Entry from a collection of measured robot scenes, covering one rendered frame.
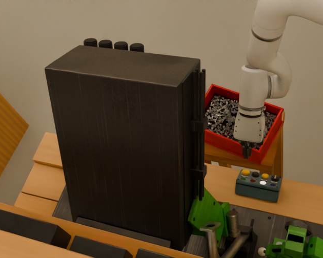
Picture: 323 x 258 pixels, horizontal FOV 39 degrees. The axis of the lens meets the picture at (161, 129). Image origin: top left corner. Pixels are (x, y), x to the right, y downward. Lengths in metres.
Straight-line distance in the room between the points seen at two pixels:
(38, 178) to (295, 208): 1.02
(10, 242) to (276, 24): 0.90
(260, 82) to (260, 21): 0.28
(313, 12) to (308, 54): 1.97
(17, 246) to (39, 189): 1.34
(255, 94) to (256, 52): 0.19
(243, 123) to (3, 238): 1.08
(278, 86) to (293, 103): 1.42
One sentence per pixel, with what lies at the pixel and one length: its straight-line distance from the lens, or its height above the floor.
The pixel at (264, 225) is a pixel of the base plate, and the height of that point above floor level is 0.90.
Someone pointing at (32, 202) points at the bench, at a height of 0.88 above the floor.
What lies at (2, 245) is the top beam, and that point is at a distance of 0.62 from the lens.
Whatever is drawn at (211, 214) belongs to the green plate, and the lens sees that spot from 1.37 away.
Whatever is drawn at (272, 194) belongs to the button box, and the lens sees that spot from 1.63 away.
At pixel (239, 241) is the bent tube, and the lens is 1.50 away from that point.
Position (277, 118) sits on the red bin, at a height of 0.92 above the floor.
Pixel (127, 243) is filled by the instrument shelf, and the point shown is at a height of 1.54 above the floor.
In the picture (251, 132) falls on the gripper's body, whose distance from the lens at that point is 1.57.
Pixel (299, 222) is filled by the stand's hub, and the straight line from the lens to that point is 1.36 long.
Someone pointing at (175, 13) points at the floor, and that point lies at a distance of 3.53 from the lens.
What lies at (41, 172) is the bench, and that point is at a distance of 1.97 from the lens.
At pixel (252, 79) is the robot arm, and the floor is 1.26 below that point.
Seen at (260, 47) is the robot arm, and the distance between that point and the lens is 1.33.
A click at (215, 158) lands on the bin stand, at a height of 0.78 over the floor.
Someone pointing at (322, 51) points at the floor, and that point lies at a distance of 3.17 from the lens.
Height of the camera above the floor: 2.45
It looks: 57 degrees down
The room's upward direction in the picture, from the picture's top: 24 degrees counter-clockwise
